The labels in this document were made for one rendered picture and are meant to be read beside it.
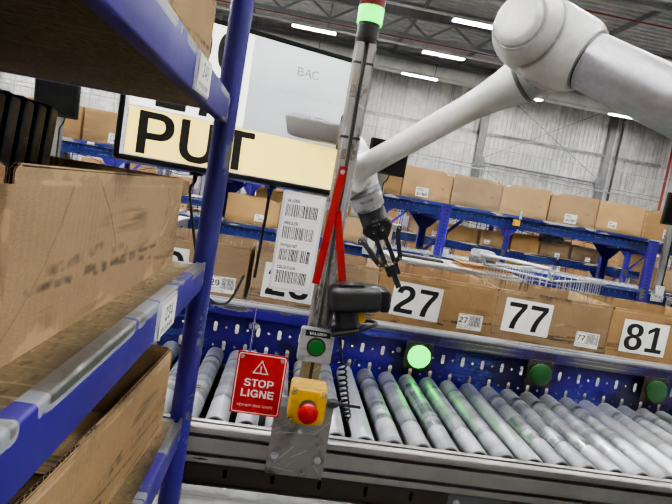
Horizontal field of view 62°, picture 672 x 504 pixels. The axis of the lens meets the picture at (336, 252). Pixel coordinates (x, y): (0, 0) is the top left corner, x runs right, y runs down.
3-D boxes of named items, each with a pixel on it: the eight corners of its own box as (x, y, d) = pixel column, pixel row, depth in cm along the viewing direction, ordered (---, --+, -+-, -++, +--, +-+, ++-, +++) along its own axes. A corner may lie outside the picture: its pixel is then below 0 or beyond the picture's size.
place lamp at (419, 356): (406, 367, 169) (410, 344, 168) (405, 365, 170) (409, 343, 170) (428, 370, 170) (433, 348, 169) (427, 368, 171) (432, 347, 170)
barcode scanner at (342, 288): (390, 340, 107) (392, 286, 106) (328, 339, 106) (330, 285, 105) (384, 331, 114) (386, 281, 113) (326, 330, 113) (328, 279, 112)
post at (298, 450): (264, 473, 114) (336, 35, 105) (265, 461, 119) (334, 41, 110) (321, 480, 115) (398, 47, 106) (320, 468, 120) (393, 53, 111)
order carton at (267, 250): (246, 302, 171) (255, 248, 169) (253, 286, 200) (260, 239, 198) (371, 321, 175) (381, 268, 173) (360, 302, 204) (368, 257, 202)
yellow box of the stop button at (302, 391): (285, 426, 105) (292, 390, 105) (286, 409, 114) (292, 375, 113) (360, 436, 107) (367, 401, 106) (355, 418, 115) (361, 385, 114)
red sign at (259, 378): (228, 411, 112) (238, 350, 110) (229, 410, 112) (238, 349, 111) (307, 422, 113) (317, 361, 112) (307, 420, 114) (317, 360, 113)
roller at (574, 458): (579, 488, 124) (583, 467, 124) (495, 400, 176) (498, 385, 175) (600, 490, 125) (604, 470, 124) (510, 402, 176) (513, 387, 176)
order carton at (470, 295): (370, 321, 175) (379, 269, 173) (359, 302, 204) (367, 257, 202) (489, 339, 178) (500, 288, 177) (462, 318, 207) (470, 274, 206)
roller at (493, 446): (496, 477, 122) (500, 456, 122) (435, 392, 174) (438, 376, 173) (517, 480, 123) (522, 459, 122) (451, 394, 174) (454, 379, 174)
